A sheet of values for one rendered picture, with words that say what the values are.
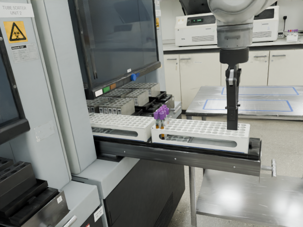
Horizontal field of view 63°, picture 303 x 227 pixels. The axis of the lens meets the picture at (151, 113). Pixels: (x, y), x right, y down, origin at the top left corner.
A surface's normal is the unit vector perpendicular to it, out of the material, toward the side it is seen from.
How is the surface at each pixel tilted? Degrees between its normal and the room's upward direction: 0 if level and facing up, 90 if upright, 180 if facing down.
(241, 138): 90
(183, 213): 0
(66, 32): 90
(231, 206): 0
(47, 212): 90
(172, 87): 90
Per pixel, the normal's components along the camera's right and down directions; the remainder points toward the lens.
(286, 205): -0.09, -0.94
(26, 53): 0.91, 0.06
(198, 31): -0.43, 0.34
